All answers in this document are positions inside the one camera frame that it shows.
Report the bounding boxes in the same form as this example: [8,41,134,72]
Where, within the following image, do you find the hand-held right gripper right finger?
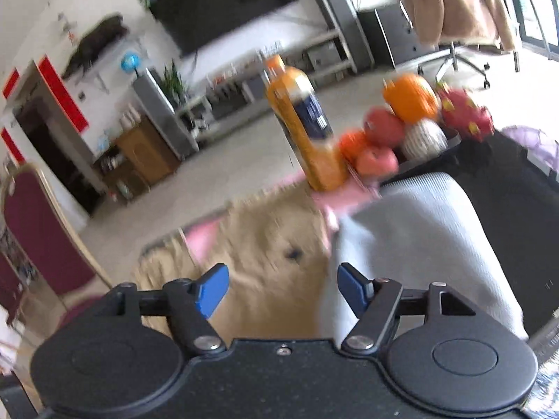
[337,263,477,356]

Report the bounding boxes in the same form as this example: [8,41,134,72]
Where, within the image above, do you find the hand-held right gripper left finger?
[111,263,231,356]

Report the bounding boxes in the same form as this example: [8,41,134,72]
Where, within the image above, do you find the khaki pants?
[131,192,346,341]

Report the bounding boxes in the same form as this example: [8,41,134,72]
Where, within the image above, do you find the pink printed blanket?
[181,170,380,271]

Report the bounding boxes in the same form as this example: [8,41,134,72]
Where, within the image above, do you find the light grey knit sweater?
[319,174,529,341]

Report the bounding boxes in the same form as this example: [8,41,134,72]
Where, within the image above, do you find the red apple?
[363,108,406,149]
[355,146,400,177]

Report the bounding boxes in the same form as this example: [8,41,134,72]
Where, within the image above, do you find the small orange fruit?
[338,130,370,162]

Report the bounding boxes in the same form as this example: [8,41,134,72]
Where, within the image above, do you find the wooden cabinet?
[94,118,182,204]

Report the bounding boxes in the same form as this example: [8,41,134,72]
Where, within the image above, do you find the white netted melon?
[402,120,450,162]

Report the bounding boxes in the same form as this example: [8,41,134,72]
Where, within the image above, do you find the orange juice bottle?
[264,54,350,193]

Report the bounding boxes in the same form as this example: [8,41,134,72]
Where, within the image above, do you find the maroon banquet chair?
[0,163,114,332]

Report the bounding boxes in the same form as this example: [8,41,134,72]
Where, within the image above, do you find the grey floor cabinet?
[132,67,199,160]

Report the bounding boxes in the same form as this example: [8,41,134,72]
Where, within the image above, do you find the large orange fruit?
[382,73,440,124]

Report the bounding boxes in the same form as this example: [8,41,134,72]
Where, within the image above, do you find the pink dragon fruit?
[436,82,496,142]

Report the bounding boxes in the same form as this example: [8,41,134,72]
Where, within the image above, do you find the green potted plant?
[158,60,190,108]

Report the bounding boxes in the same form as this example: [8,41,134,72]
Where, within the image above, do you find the white television stand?
[175,30,354,140]

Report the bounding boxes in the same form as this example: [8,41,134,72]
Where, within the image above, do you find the purple cloth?
[500,124,559,179]

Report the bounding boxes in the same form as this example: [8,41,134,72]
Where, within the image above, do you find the blue globe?
[120,51,140,75]

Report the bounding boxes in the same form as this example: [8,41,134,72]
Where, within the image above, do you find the long red door banner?
[37,56,90,134]

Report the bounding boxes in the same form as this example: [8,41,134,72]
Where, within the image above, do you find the office chair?
[417,40,492,90]

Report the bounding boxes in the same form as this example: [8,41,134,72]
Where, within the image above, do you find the dark drawer cabinet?
[358,2,422,69]

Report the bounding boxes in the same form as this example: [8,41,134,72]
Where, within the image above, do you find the tall grey cabinet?
[311,0,376,75]

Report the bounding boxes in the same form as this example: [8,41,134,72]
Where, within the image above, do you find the black animal figure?
[61,15,129,80]

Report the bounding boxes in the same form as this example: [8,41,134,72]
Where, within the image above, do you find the beige coat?
[402,0,518,53]

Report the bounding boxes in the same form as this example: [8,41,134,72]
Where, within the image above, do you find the white wall shelf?
[72,59,112,93]

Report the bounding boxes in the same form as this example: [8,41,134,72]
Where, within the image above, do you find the wall television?
[124,0,300,55]

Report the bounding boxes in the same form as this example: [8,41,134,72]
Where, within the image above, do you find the small red wall banner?
[2,67,21,98]

